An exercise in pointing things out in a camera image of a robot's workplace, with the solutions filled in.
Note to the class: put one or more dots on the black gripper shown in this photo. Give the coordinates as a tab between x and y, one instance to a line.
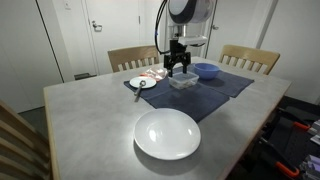
177	53

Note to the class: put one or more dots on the clear plastic lunchbox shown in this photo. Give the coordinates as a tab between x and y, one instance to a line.
184	81

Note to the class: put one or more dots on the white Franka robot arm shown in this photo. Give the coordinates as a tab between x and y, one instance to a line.
190	10

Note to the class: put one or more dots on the blue bowl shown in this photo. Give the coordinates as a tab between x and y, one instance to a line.
206	71

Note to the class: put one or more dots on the orange clear snack bag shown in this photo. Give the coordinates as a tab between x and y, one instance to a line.
155	73

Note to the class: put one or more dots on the small white saucer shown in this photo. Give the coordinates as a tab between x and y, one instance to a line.
148	82

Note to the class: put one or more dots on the dark blue cloth placemat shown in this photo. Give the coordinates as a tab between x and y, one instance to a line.
186	101
230	83

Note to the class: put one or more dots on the metal spoon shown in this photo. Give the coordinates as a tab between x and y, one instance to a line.
139	91

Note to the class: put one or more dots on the brown wooden slatted chair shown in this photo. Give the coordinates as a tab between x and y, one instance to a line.
133	55

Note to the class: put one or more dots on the large white plate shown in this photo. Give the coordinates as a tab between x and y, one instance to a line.
166	133

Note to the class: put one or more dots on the white door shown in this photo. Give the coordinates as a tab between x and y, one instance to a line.
116	33
233	30

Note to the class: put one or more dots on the light wooden slatted chair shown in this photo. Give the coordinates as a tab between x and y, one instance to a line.
250	53
20	146

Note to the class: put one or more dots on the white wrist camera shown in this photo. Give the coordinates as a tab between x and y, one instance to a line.
193	40

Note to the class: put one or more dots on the small white switch plate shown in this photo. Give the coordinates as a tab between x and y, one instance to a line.
67	4

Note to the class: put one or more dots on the grey metal bracket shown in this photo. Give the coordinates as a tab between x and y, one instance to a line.
315	131

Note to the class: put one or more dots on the aluminium profile rail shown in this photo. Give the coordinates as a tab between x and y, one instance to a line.
311	168

